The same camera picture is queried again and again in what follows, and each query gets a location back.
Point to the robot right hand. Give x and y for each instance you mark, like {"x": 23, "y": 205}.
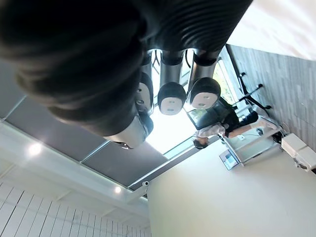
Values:
{"x": 98, "y": 49}

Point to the white bed sheet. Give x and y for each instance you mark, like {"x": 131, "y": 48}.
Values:
{"x": 279, "y": 24}

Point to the grey roller blind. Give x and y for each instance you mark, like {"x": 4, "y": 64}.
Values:
{"x": 123, "y": 158}
{"x": 49, "y": 123}

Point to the round ceiling spotlight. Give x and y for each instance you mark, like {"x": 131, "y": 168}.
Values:
{"x": 34, "y": 148}
{"x": 118, "y": 189}

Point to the person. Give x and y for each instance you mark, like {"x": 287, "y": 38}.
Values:
{"x": 212, "y": 130}

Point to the black office chair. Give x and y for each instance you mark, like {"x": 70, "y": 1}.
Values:
{"x": 249, "y": 95}

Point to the laptop with lit screen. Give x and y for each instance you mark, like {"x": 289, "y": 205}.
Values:
{"x": 229, "y": 160}

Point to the white desk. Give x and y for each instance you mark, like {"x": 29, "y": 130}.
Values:
{"x": 254, "y": 148}

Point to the white box-shaped appliance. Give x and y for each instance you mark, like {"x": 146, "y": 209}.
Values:
{"x": 296, "y": 148}

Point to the white security camera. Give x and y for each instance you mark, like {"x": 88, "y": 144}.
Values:
{"x": 145, "y": 183}

